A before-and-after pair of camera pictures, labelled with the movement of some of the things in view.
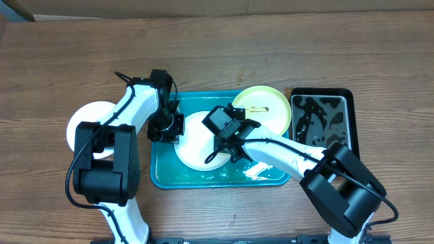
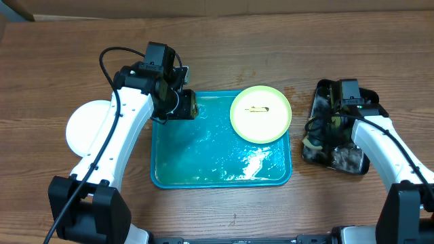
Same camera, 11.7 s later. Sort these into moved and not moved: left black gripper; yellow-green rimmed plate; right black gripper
Moved: left black gripper; right black gripper
Not moved: yellow-green rimmed plate
